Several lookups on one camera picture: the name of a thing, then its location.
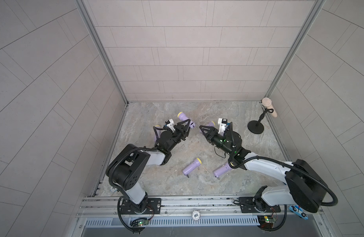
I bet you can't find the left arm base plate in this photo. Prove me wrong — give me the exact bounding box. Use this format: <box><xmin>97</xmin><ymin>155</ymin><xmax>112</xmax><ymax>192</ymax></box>
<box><xmin>117</xmin><ymin>198</ymin><xmax>162</xmax><ymax>215</ymax></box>

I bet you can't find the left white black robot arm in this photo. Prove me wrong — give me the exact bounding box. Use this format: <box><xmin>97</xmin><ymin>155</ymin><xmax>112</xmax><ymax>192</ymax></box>
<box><xmin>106</xmin><ymin>118</ymin><xmax>192</xmax><ymax>213</ymax></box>

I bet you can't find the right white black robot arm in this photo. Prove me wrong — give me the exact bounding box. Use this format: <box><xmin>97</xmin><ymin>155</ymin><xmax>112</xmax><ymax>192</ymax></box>
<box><xmin>199</xmin><ymin>123</ymin><xmax>338</xmax><ymax>213</ymax></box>

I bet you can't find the blue tag on rail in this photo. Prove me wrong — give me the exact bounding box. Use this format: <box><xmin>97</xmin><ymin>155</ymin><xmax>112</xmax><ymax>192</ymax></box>
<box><xmin>288</xmin><ymin>205</ymin><xmax>308</xmax><ymax>220</ymax></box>

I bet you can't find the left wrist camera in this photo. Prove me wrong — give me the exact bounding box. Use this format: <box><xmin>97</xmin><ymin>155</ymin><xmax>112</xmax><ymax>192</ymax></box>
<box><xmin>165</xmin><ymin>119</ymin><xmax>175</xmax><ymax>133</ymax></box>

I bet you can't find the purple flashlight horizontal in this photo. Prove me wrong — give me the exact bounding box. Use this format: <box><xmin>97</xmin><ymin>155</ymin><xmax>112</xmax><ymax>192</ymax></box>
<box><xmin>177</xmin><ymin>112</ymin><xmax>196</xmax><ymax>129</ymax></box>

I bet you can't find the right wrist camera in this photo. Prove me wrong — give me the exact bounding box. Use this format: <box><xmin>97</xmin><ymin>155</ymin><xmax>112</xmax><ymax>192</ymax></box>
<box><xmin>218</xmin><ymin>118</ymin><xmax>228</xmax><ymax>136</ymax></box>

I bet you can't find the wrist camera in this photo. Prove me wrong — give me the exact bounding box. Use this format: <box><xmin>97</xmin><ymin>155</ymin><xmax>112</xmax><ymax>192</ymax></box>
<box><xmin>218</xmin><ymin>118</ymin><xmax>228</xmax><ymax>136</ymax></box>
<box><xmin>165</xmin><ymin>119</ymin><xmax>175</xmax><ymax>133</ymax></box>

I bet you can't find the right circuit board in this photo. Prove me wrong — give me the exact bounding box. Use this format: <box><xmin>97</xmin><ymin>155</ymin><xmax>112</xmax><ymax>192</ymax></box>
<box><xmin>257</xmin><ymin>215</ymin><xmax>277</xmax><ymax>230</ymax></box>

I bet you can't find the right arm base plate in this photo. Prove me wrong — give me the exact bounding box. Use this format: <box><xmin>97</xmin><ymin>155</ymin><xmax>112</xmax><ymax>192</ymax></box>
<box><xmin>233</xmin><ymin>197</ymin><xmax>281</xmax><ymax>213</ymax></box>

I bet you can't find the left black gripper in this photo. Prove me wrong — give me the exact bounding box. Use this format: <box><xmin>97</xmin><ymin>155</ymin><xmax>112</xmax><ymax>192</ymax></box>
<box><xmin>165</xmin><ymin>121</ymin><xmax>191</xmax><ymax>153</ymax></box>

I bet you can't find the left green circuit board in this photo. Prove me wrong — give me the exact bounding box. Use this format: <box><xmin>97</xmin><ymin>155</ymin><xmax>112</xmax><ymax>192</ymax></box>
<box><xmin>130</xmin><ymin>218</ymin><xmax>150</xmax><ymax>228</ymax></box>

